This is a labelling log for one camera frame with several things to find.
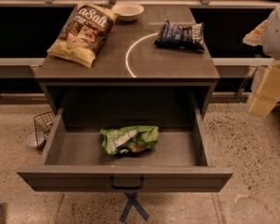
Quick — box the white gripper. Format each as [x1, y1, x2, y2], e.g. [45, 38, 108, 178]
[248, 62, 280, 118]

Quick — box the green rice chip bag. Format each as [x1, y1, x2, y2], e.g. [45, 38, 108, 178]
[100, 125, 159, 155]

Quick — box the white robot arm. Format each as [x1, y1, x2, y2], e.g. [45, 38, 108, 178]
[243, 4, 280, 118]

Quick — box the dark blue chip bag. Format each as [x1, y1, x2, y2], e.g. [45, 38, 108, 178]
[154, 21, 204, 52]

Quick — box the grey open top drawer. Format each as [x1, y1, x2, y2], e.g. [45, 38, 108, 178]
[18, 87, 232, 192]

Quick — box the grey cabinet counter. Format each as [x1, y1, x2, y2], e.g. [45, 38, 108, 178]
[35, 5, 219, 114]

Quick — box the brown sea salt chip bag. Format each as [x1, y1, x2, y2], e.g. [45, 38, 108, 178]
[47, 4, 118, 68]

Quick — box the white ceramic bowl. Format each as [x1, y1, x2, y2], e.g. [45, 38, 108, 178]
[112, 3, 144, 22]

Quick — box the black drawer handle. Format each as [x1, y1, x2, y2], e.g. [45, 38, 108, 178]
[110, 176, 144, 190]

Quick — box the black wire basket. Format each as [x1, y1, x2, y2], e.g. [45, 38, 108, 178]
[34, 111, 55, 153]

